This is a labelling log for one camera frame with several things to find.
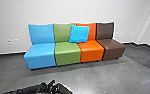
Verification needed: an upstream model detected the blue sofa chair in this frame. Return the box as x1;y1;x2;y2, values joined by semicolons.
23;23;57;70

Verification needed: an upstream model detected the green sofa chair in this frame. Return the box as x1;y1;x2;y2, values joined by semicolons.
53;22;82;67

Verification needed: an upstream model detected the orange sofa chair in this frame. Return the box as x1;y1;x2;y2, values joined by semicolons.
75;22;105;63

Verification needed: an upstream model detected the cyan square cushion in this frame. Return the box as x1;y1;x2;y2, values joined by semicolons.
68;24;91;44

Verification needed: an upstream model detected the brown sofa chair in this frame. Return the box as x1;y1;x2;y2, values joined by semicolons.
95;21;127;61

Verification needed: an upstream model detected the white double wall outlet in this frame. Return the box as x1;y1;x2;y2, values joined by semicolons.
115;31;122;37

